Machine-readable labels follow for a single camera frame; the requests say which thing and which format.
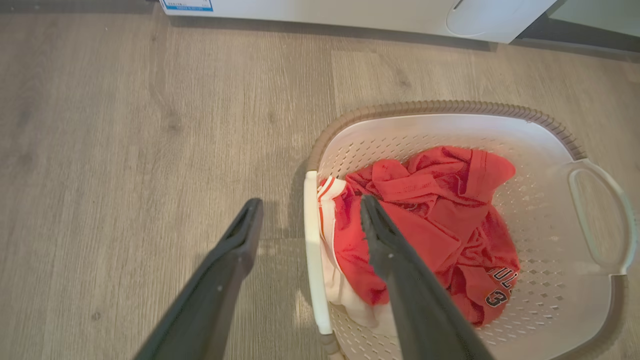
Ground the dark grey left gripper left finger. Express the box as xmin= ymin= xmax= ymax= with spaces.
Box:
xmin=134 ymin=198 xmax=264 ymax=360

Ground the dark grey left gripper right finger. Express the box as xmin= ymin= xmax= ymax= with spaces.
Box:
xmin=360 ymin=194 xmax=495 ymax=360

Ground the white plastic laundry basket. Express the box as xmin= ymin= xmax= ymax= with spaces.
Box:
xmin=303 ymin=100 xmax=639 ymax=360

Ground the white garment with red stripes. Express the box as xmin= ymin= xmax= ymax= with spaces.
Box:
xmin=317 ymin=176 xmax=401 ymax=338

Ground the red sports jersey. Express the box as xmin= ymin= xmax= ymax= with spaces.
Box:
xmin=332 ymin=145 xmax=521 ymax=327

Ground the white washing machine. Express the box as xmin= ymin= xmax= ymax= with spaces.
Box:
xmin=159 ymin=0 xmax=558 ymax=44

